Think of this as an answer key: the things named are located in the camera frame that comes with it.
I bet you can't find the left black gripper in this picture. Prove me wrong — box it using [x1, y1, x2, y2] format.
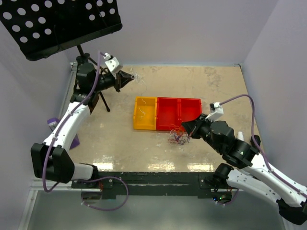
[92, 69, 134, 92]

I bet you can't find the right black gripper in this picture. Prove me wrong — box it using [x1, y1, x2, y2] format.
[181, 113, 223, 153]

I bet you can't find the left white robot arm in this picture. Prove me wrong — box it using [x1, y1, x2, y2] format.
[30, 63, 133, 188]

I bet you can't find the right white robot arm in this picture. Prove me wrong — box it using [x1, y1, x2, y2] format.
[182, 114, 307, 225]

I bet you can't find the red right plastic bin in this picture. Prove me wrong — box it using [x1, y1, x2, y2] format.
[179, 98, 202, 122]

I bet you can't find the red plastic bin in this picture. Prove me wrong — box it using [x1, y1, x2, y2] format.
[179, 98, 202, 122]
[156, 97, 179, 131]

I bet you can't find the red middle plastic bin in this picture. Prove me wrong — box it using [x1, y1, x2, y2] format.
[156, 97, 179, 131]

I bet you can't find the yellow plastic bin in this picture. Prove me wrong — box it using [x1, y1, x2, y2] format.
[133, 96, 157, 130]

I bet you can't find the white plastic cylinder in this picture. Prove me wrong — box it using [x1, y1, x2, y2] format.
[237, 131, 244, 141]

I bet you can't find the black plastic cylinder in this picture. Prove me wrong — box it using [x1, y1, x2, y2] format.
[250, 135, 261, 148]

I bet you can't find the purple tool holder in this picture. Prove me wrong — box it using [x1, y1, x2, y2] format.
[47, 117, 80, 149]

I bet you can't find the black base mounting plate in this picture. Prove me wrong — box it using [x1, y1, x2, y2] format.
[71, 172, 237, 200]

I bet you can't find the black perforated music stand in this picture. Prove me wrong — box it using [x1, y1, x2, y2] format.
[0, 0, 123, 113]

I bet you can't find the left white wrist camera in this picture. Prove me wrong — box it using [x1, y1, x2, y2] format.
[104, 53, 123, 73]

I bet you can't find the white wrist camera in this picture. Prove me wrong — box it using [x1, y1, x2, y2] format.
[104, 53, 123, 73]
[206, 102, 224, 122]

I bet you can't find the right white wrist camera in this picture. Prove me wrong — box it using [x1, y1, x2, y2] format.
[206, 102, 224, 122]

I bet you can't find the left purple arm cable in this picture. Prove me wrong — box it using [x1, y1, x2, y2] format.
[42, 51, 130, 211]

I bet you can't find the aluminium frame rail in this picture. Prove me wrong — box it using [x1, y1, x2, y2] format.
[31, 170, 285, 192]

